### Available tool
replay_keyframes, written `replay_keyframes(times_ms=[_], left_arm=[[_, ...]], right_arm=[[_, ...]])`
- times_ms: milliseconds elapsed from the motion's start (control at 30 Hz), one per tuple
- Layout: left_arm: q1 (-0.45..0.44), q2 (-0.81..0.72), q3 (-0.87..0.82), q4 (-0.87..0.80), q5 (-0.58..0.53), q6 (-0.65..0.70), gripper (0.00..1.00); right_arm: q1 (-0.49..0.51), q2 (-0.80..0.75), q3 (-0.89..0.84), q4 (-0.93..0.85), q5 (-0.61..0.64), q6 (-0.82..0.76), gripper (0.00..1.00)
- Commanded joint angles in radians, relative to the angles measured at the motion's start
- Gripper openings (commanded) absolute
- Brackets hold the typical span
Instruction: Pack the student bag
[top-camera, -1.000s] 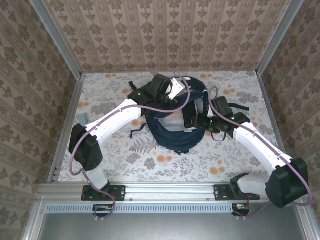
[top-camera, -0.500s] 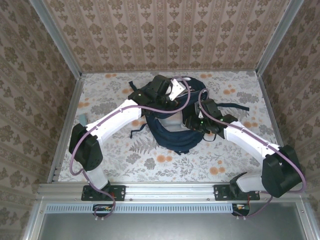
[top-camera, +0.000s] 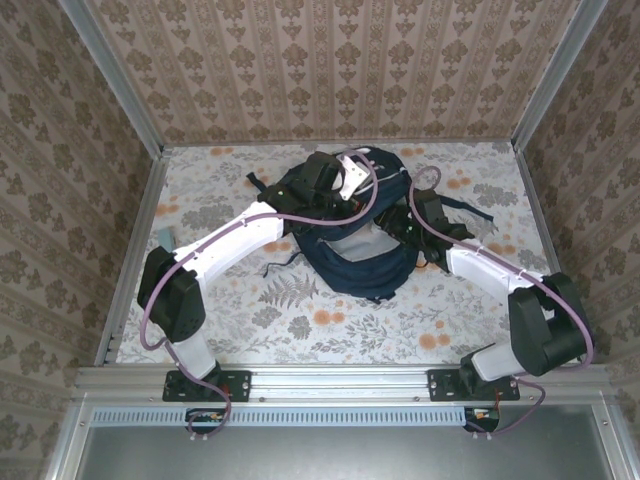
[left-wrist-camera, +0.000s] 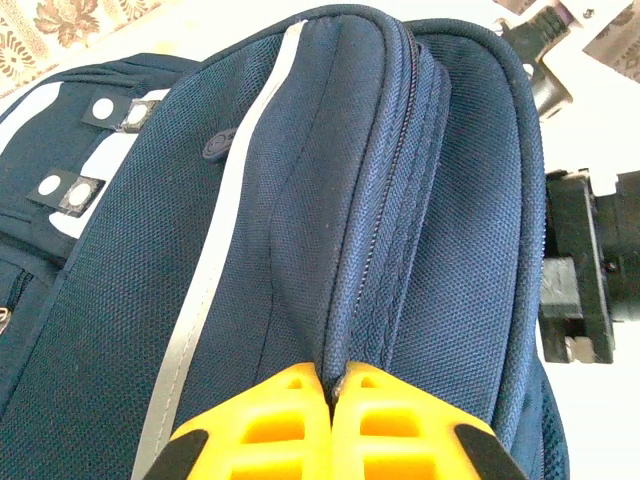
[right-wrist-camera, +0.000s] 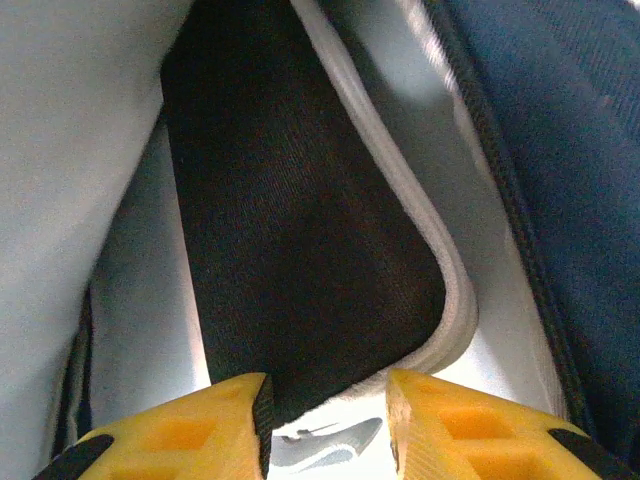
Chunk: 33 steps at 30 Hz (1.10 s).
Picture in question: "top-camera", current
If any navy blue backpack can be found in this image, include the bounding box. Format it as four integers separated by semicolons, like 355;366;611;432
247;145;501;304

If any grey metal panel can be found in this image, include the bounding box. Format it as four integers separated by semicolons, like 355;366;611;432
44;399;640;480

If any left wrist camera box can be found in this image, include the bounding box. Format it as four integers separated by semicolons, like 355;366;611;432
338;153;372;201

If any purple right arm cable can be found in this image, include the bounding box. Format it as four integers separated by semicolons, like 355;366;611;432
408;165;596;439

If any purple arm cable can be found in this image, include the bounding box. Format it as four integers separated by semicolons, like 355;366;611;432
408;165;596;439
140;147;381;444

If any aluminium side rail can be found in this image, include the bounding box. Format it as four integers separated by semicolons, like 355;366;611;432
509;139;594;364
94;147;174;366

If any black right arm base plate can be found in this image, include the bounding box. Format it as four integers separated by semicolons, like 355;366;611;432
427;368;521;402

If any aluminium front rail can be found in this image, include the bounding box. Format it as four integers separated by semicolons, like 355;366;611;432
72;363;614;401

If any aluminium corner post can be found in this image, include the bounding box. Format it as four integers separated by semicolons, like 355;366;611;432
512;0;609;151
57;0;166;156

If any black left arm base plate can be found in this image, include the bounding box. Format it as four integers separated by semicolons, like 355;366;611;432
162;369;252;403

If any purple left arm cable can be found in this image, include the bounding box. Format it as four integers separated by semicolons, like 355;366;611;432
140;147;381;444

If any grey slotted cable duct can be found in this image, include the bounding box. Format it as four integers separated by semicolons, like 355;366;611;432
91;405;469;428

